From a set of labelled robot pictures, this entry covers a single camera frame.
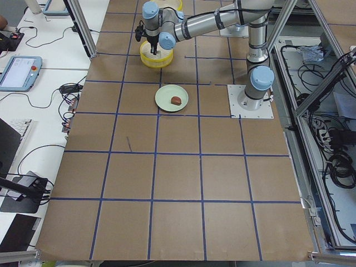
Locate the blue teach pendant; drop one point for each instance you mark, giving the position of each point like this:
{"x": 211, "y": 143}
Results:
{"x": 55, "y": 8}
{"x": 20, "y": 73}

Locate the black power adapter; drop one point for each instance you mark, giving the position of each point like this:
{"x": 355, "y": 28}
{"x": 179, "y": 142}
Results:
{"x": 72, "y": 88}

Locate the black laptop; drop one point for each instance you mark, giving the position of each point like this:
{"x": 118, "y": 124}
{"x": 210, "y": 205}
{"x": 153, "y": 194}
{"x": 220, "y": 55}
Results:
{"x": 10, "y": 141}

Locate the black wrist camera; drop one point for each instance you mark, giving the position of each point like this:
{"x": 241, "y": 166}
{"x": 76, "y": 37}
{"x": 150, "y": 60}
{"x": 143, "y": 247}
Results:
{"x": 140, "y": 32}

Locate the brown bun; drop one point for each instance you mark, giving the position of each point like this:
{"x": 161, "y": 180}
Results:
{"x": 175, "y": 100}

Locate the black notebook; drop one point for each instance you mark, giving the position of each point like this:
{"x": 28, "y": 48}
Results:
{"x": 20, "y": 233}

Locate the light green plate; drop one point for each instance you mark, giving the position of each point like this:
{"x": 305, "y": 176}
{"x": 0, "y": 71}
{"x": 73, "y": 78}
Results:
{"x": 165, "y": 93}

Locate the white keyboard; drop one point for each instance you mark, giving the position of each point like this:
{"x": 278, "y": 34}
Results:
{"x": 22, "y": 126}

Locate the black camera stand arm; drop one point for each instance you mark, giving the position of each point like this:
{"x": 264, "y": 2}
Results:
{"x": 34, "y": 191}

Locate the aluminium frame post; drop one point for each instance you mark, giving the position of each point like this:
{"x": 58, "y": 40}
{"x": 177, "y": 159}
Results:
{"x": 82, "y": 28}

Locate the yellow steamer layer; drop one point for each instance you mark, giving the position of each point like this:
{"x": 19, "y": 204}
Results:
{"x": 175, "y": 4}
{"x": 160, "y": 60}

